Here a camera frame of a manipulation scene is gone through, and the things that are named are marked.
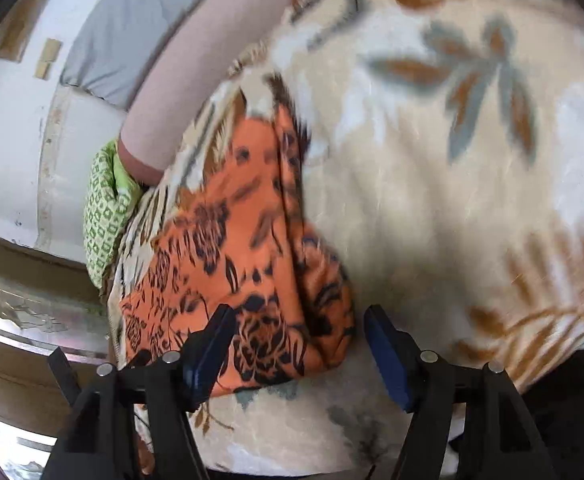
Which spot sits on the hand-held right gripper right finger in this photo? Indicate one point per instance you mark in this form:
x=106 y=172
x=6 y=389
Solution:
x=387 y=355

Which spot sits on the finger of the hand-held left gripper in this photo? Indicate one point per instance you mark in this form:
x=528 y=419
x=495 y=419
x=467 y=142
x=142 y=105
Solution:
x=64 y=372

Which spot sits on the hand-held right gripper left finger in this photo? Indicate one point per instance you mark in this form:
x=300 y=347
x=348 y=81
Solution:
x=206 y=355

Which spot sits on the orange black floral shirt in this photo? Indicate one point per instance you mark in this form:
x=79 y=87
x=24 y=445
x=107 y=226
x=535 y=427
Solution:
x=231 y=240

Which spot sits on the wooden door with glass panel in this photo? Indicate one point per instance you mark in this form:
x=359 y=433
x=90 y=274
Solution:
x=26 y=305

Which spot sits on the green checkered quilt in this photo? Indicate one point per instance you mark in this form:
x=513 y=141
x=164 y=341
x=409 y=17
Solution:
x=104 y=210

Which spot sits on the cream leaf-print blanket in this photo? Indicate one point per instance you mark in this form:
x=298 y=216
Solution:
x=422 y=185

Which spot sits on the pink padded bolster cushion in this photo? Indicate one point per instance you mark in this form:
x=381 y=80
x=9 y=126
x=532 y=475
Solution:
x=181 y=100

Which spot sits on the grey pillow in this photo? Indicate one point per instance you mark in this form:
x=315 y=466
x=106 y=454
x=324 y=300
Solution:
x=136 y=35

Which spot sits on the small beige wall switch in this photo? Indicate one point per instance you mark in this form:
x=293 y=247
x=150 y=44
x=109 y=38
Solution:
x=47 y=59

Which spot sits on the large beige wall switch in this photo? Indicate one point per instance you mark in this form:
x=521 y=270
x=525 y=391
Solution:
x=19 y=25

